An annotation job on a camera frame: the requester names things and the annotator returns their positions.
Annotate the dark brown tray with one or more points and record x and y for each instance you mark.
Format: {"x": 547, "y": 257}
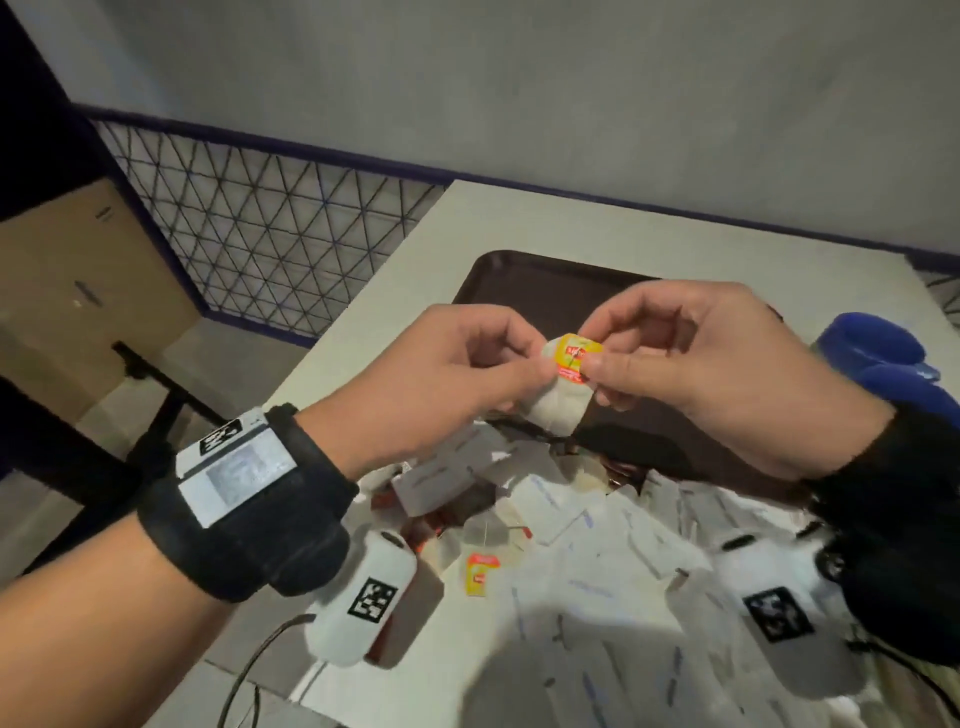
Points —
{"x": 540, "y": 292}

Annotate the pile of white sugar packets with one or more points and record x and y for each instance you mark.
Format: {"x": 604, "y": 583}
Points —
{"x": 600, "y": 570}

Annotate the pile of tea bags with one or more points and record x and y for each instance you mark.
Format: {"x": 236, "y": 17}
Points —
{"x": 480, "y": 574}

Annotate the black left wrist band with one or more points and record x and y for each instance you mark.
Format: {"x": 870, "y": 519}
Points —
{"x": 315, "y": 517}

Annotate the person's left forearm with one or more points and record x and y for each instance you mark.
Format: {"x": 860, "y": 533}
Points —
{"x": 90, "y": 645}

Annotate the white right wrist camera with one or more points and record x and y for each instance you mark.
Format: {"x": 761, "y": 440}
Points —
{"x": 780, "y": 660}

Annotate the blue and white mug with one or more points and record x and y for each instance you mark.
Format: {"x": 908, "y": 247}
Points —
{"x": 870, "y": 337}
{"x": 915, "y": 394}

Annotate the black side table frame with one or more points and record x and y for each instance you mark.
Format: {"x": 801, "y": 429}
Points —
{"x": 157, "y": 427}

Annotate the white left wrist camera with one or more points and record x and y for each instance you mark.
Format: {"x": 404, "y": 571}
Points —
{"x": 352, "y": 630}

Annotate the light wooden cabinet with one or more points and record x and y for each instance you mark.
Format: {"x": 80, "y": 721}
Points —
{"x": 75, "y": 262}

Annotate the person's left hand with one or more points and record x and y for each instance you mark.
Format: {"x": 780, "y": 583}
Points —
{"x": 435, "y": 375}

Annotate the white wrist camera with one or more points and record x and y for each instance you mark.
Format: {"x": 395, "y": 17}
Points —
{"x": 352, "y": 630}
{"x": 780, "y": 660}

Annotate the person's right hand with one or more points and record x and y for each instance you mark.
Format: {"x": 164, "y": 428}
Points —
{"x": 735, "y": 375}

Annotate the white tea bag yellow tag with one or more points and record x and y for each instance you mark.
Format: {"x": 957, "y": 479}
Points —
{"x": 559, "y": 409}

